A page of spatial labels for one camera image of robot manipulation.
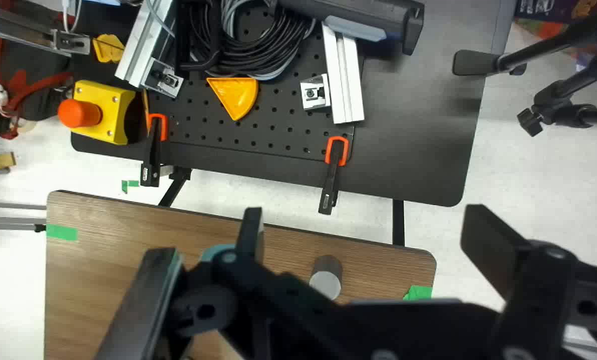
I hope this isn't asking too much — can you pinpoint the fiducial tag marker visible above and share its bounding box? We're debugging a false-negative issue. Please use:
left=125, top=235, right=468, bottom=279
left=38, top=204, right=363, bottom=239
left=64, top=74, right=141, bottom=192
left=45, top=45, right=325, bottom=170
left=300, top=74, right=331, bottom=110

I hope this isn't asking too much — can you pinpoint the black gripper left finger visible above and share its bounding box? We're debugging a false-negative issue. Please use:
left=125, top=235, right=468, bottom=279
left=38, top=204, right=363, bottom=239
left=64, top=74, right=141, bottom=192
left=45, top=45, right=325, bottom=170
left=94, top=247, right=182, bottom=360

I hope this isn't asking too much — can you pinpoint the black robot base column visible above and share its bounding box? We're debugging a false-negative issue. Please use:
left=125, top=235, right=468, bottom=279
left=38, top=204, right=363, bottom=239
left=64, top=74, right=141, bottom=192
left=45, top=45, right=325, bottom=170
left=273, top=0, right=425, bottom=56

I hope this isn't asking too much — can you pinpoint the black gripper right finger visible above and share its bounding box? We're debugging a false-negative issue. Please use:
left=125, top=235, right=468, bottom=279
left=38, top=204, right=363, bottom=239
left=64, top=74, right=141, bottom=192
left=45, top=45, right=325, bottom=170
left=461, top=204, right=531, bottom=298

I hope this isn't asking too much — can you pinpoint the aluminium extrusion rail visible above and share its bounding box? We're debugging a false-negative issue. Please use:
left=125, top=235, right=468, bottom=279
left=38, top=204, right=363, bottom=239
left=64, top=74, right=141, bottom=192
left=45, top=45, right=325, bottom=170
left=323, top=26, right=365, bottom=125
left=114, top=0, right=184, bottom=98

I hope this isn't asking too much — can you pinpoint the black cable bundle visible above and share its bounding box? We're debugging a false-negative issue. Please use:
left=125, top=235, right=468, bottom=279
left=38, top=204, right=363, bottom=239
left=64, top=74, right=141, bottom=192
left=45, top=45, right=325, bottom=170
left=176, top=0, right=320, bottom=83

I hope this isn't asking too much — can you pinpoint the black tripod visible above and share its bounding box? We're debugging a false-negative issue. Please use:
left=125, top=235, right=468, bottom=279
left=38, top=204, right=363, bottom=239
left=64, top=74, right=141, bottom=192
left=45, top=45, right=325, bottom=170
left=451, top=14, right=597, bottom=135

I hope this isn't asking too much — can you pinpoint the grey cylinder block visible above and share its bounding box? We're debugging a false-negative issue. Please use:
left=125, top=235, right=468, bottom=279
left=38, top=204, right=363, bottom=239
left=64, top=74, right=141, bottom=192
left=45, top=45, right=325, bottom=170
left=308, top=254, right=343, bottom=299

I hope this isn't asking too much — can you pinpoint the orange wedge piece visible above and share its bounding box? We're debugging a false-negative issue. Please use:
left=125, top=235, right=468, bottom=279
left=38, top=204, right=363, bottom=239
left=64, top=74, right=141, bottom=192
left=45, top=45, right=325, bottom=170
left=206, top=76, right=259, bottom=122

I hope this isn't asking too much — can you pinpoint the black perforated board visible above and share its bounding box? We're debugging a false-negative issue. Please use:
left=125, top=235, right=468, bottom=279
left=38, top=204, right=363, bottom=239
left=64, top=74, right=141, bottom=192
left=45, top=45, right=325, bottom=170
left=68, top=0, right=489, bottom=208

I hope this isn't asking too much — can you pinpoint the yellow emergency stop box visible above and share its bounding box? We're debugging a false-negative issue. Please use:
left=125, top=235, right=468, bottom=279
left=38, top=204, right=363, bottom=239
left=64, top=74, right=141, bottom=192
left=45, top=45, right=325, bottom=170
left=58, top=80, right=136, bottom=146

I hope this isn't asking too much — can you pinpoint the orange black clamp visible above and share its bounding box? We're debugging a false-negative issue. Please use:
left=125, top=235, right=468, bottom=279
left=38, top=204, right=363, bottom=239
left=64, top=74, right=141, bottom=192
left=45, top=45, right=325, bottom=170
left=141, top=112, right=168, bottom=185
left=318, top=135, right=350, bottom=213

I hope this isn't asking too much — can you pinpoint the green tape strip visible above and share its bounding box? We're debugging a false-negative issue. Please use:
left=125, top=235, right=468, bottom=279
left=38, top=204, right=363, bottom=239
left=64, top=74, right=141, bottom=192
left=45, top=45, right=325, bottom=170
left=402, top=285, right=434, bottom=302
left=45, top=223, right=79, bottom=241

